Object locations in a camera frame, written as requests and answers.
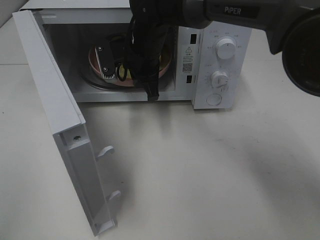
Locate lower white timer knob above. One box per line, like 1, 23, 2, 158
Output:
210, 70, 229, 88

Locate white microwave oven body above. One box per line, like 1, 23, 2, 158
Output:
13, 0, 252, 110

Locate white microwave door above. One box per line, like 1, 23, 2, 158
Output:
12, 10, 121, 236

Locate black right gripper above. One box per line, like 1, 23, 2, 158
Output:
126, 15, 174, 101

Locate glass microwave turntable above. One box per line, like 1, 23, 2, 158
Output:
80, 72, 143, 91

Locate white bread sandwich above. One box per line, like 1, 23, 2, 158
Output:
116, 64, 132, 82

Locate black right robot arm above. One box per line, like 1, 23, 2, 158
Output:
124, 0, 320, 101

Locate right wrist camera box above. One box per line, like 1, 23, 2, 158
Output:
95, 35, 125, 81

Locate upper white power knob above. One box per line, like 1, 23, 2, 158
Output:
215, 37, 237, 60

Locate round white door button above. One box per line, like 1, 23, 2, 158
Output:
206, 93, 222, 106

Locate pink round plate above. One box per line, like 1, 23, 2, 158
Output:
88, 45, 173, 88

